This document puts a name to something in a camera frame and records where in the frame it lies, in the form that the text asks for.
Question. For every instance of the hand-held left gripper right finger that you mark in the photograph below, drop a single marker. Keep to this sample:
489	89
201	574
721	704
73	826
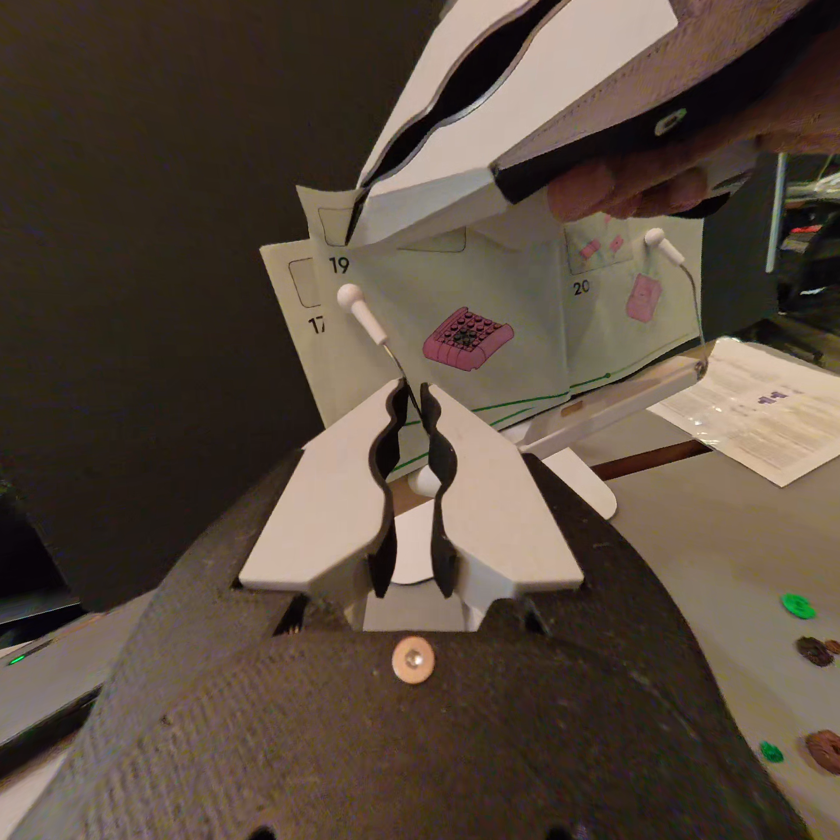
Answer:
512	525

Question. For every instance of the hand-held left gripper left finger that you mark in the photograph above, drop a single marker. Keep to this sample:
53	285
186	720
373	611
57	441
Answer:
315	518

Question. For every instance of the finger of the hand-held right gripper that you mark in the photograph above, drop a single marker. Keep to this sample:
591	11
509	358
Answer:
558	85
446	52

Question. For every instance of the white book stand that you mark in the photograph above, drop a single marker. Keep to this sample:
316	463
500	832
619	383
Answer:
623	400

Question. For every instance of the instruction booklet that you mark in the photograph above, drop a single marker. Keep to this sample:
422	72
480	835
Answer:
512	308

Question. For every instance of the person's right hand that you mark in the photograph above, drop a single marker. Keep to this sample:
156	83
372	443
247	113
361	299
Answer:
623	190

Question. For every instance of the silver metal bar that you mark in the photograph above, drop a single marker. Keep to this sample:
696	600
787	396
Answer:
776	210

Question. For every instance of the paper in clear sleeve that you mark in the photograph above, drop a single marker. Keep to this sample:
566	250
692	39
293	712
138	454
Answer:
754	413

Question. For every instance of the green round flower plate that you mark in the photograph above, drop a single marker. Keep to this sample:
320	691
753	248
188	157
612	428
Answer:
799	607

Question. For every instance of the black divider panel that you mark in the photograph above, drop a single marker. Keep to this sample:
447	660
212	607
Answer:
131	262

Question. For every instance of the black flat box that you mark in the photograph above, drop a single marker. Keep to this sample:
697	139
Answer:
39	689

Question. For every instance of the dark brown round piece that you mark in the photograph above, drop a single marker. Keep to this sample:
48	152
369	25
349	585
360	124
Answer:
815	651

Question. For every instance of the brown round brick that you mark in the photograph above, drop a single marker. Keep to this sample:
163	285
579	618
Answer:
823	751

